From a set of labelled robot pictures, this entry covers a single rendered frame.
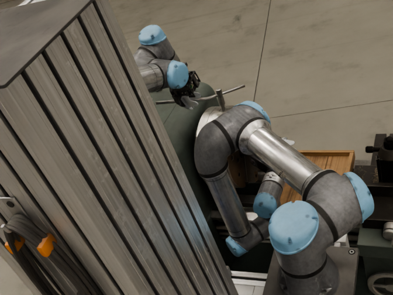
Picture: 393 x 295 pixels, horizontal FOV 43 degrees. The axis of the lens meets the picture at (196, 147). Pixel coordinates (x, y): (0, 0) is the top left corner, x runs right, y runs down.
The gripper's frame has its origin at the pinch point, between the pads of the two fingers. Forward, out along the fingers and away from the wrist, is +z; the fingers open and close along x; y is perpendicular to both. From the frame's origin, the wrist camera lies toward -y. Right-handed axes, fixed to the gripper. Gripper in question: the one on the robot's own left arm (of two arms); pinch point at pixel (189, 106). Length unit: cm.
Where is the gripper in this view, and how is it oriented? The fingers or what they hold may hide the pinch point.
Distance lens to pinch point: 174.3
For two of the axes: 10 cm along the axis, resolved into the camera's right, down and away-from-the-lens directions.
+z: 3.9, 5.7, 7.3
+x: 2.6, -8.2, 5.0
